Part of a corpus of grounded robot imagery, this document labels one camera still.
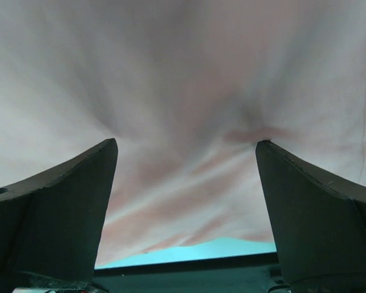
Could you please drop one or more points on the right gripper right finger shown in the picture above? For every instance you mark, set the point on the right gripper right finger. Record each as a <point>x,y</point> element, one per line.
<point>318,220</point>

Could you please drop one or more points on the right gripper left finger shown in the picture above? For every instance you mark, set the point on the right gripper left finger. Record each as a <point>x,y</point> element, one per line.
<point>51,224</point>

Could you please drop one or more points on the light pink t-shirt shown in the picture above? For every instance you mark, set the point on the light pink t-shirt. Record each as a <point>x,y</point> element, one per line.
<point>187,89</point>

